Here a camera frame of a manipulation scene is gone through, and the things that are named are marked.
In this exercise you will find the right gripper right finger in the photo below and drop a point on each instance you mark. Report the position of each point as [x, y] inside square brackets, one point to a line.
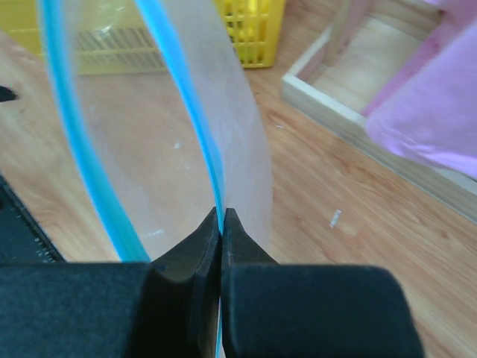
[326, 310]

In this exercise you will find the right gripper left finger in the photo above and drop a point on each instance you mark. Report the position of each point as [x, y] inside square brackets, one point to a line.
[166, 308]

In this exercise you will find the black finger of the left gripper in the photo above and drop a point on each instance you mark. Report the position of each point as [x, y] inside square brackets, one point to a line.
[7, 94]

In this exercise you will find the clear zip top bag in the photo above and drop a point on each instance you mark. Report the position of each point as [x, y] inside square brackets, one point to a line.
[158, 150]

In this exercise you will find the yellow plastic basket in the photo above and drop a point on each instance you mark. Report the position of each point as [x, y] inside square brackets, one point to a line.
[113, 39]

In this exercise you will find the wooden clothes rack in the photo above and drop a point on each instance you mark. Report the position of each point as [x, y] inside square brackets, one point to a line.
[347, 71]

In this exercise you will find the pink shirt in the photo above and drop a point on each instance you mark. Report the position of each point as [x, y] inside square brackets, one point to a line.
[427, 111]

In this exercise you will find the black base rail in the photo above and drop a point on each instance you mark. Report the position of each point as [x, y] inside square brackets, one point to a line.
[22, 239]

